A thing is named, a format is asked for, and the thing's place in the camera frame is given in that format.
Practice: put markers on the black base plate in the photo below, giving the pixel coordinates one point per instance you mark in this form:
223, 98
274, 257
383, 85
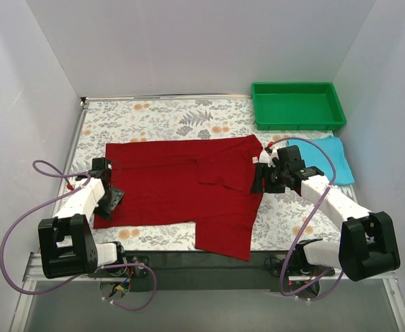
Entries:
199, 270

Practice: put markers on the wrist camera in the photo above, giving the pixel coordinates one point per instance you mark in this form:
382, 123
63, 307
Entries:
77, 180
270, 155

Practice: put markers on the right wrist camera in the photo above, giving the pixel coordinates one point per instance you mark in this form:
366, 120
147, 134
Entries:
270, 155

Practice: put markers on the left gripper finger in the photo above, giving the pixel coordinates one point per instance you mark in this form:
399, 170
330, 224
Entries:
104, 211
117, 196

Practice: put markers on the red t-shirt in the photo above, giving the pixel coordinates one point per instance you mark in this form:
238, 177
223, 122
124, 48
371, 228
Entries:
207, 182

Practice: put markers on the green plastic tray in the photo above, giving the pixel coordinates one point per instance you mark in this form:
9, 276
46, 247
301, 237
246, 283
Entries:
297, 106

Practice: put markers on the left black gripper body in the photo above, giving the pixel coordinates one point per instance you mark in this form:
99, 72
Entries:
115, 197

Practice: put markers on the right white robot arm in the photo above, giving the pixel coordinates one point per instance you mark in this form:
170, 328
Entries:
367, 244

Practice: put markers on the floral patterned table mat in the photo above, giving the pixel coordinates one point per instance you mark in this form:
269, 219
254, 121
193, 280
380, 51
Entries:
281, 219

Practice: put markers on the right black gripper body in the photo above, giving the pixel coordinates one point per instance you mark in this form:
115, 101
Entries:
258, 178

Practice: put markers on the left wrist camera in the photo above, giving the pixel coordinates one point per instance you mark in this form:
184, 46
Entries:
77, 180

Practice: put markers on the folded turquoise t-shirt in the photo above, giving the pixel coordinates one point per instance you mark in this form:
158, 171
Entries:
333, 147

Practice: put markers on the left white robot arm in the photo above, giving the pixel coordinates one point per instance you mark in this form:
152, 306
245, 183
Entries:
67, 245

